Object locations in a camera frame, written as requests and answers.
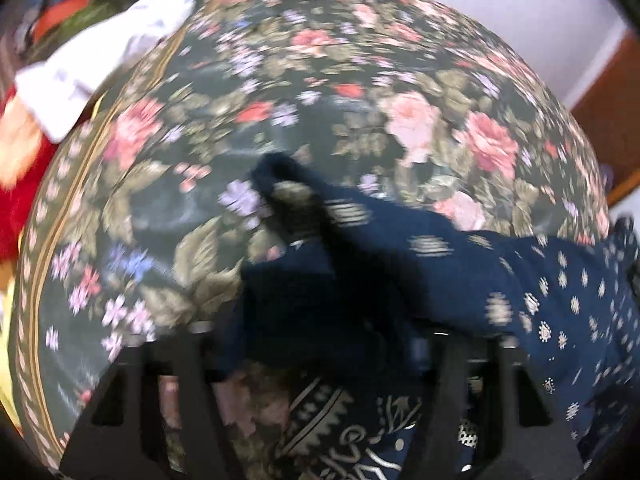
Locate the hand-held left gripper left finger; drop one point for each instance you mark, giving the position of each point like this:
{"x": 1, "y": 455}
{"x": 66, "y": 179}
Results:
{"x": 190, "y": 360}

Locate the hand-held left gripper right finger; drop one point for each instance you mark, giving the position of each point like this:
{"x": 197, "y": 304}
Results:
{"x": 450, "y": 360}

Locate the navy patterned hooded jacket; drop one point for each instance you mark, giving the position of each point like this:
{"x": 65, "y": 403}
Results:
{"x": 400, "y": 260}

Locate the red garment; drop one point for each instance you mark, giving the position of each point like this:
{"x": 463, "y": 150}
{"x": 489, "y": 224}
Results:
{"x": 20, "y": 205}

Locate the dark floral blanket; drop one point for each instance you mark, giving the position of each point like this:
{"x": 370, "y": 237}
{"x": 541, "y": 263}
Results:
{"x": 200, "y": 110}

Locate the white cloth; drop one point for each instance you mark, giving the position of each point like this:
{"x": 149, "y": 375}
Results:
{"x": 100, "y": 55}

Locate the colourful bag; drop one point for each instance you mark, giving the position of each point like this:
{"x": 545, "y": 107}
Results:
{"x": 100, "y": 15}

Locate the orange box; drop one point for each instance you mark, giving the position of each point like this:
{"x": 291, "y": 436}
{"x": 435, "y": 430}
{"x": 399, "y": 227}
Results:
{"x": 60, "y": 12}

